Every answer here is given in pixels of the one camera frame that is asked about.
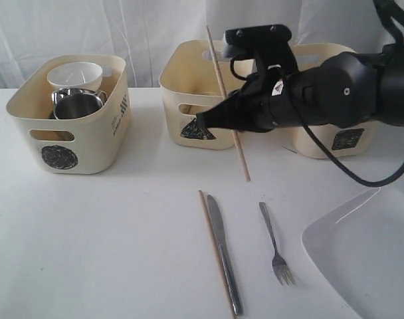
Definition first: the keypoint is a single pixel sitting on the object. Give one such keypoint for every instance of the steel mug with wire handle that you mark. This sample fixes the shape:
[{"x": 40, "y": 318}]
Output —
[{"x": 73, "y": 103}]

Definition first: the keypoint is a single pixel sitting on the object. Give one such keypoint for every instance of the cream bin with square mark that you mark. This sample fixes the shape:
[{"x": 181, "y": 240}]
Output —
[{"x": 340, "y": 142}]

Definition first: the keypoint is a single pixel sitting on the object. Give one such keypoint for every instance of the cream bin with circle mark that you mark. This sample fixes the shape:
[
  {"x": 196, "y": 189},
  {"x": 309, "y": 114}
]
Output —
[{"x": 78, "y": 146}]

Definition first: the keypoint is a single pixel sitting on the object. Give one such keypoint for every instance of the stainless steel fork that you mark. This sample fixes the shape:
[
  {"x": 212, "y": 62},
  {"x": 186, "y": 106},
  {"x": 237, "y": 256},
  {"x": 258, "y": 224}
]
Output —
[{"x": 280, "y": 267}]

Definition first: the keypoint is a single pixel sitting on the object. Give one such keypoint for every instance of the wooden chopstick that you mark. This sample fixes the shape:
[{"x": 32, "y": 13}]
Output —
[
  {"x": 236, "y": 139},
  {"x": 216, "y": 253}
]

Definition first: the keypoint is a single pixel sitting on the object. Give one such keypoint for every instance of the white rectangular plate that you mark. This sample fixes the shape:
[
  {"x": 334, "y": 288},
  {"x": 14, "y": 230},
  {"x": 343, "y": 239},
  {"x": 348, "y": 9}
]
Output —
[{"x": 358, "y": 247}]

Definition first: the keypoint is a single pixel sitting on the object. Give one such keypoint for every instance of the stainless steel table knife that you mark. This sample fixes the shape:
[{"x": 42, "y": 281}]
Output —
[{"x": 218, "y": 228}]

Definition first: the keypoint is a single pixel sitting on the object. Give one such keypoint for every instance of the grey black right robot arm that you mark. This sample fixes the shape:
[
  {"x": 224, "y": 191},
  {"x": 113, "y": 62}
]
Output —
[{"x": 345, "y": 90}]

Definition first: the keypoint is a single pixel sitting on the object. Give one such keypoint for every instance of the cream bin with triangle mark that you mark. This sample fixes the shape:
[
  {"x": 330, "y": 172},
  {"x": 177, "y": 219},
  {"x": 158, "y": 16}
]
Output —
[{"x": 189, "y": 85}]

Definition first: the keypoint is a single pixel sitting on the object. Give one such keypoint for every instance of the white curtain backdrop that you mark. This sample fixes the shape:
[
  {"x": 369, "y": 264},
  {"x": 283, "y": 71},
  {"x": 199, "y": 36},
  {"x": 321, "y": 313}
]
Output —
[{"x": 146, "y": 33}]

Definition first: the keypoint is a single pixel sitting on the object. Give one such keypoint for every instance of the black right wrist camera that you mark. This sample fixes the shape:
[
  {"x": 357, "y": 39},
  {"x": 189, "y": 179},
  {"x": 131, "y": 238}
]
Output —
[{"x": 267, "y": 45}]

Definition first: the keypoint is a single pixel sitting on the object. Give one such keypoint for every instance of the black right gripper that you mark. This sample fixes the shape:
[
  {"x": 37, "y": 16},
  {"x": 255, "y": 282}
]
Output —
[{"x": 261, "y": 105}]

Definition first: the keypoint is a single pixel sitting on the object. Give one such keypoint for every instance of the white ceramic bowl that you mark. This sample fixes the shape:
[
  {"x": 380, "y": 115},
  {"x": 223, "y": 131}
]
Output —
[{"x": 83, "y": 75}]

